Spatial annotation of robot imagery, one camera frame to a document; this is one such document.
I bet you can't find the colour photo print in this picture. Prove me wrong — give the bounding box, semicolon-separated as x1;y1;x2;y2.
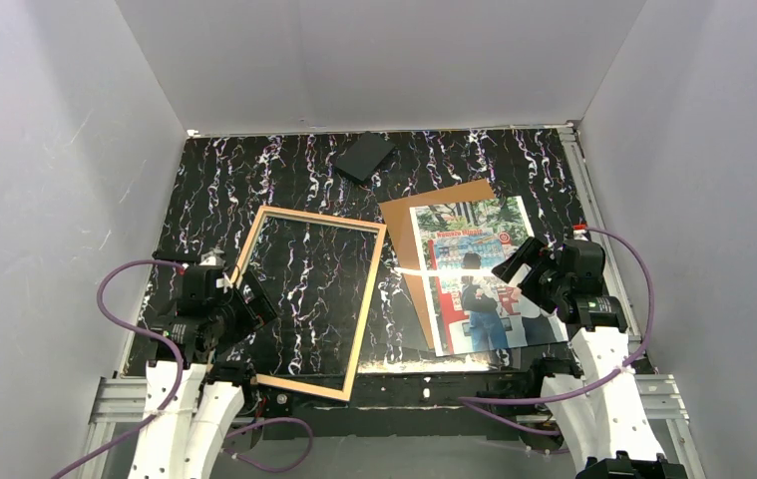
409;196;567;356

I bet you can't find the light wooden picture frame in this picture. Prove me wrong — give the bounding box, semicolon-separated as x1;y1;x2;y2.
220;206;387;403

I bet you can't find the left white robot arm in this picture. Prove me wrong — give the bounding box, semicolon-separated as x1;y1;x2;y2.
129;264;277;478

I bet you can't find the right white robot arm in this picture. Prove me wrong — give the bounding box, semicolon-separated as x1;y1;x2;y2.
493;238;687;478

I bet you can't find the brown cardboard backing board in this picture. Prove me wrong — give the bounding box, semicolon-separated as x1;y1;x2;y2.
379;180;496;349

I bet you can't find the black foam block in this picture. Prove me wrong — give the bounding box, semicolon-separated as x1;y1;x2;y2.
333;132;396;184

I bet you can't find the aluminium rail right side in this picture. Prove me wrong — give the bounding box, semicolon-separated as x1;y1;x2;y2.
557;126;642;340

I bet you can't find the aluminium rail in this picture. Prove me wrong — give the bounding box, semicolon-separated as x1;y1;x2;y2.
85;374;705;478
557;126;642;340

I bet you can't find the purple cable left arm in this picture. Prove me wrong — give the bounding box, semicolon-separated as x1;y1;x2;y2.
50;258;316;479

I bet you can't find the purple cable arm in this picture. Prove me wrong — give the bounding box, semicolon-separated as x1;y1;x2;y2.
460;226;655;438
50;258;316;479

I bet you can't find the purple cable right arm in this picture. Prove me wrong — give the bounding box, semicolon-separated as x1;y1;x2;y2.
460;226;655;438

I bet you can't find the aluminium rail front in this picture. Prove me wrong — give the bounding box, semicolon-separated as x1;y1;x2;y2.
85;374;705;478

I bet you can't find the black mounting base plate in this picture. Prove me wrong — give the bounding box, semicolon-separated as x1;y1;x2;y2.
238;369;554;440

